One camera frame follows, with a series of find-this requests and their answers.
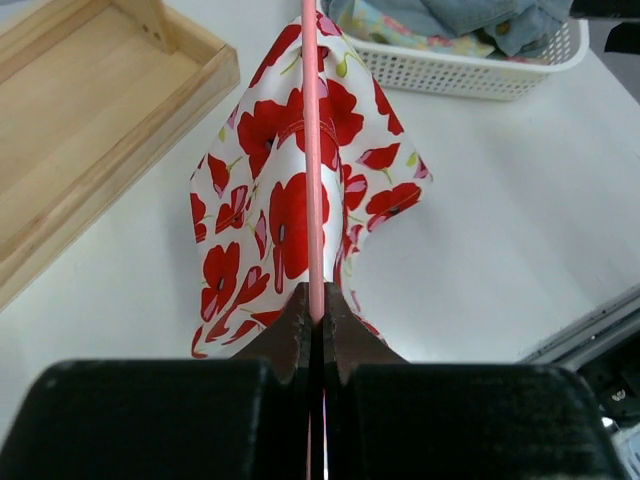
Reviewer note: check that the pastel floral folded cloth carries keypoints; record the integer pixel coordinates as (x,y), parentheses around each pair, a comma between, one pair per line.
(363,21)

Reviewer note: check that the white perforated laundry basket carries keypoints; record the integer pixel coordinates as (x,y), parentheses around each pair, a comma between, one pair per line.
(473,77)

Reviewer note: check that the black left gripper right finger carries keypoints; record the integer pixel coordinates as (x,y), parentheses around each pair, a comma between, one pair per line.
(388,418)

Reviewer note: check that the wooden clothes rack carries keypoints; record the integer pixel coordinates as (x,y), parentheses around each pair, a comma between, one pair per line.
(93,93)

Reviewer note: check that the blue denim garment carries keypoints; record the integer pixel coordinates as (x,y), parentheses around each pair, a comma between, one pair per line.
(516,28)

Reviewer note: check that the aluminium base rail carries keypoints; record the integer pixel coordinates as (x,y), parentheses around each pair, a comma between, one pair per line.
(603,348)

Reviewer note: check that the red poppy print skirt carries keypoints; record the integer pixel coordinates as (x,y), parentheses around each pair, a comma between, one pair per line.
(248,192)

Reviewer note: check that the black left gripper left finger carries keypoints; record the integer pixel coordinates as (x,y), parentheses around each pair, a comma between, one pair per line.
(245,417)

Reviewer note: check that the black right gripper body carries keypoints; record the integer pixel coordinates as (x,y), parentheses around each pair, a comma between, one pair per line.
(624,35)

